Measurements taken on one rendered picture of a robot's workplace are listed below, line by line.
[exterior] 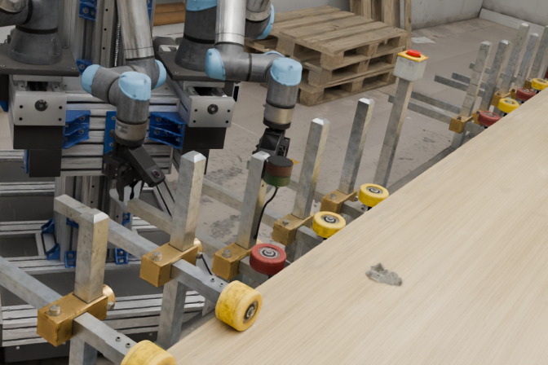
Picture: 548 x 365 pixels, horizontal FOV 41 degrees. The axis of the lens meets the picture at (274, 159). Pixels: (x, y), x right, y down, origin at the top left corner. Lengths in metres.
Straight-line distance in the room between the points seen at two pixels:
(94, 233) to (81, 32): 1.24
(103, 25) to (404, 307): 1.26
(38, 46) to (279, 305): 1.09
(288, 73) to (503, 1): 8.12
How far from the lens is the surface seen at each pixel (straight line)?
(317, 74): 5.20
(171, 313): 1.57
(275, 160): 1.60
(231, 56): 1.86
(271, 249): 1.65
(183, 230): 1.46
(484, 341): 1.58
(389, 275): 1.65
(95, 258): 1.28
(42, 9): 2.17
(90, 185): 2.53
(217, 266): 1.69
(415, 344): 1.50
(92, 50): 2.40
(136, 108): 1.75
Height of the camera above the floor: 1.76
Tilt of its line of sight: 24 degrees down
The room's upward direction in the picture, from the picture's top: 11 degrees clockwise
